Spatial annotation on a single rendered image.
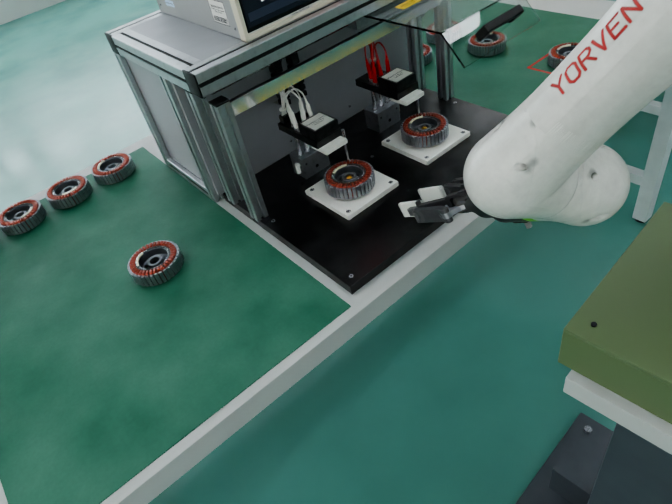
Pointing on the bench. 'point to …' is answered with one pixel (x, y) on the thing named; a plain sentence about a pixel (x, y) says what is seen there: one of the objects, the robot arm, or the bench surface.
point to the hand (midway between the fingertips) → (421, 201)
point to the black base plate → (280, 191)
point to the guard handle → (499, 21)
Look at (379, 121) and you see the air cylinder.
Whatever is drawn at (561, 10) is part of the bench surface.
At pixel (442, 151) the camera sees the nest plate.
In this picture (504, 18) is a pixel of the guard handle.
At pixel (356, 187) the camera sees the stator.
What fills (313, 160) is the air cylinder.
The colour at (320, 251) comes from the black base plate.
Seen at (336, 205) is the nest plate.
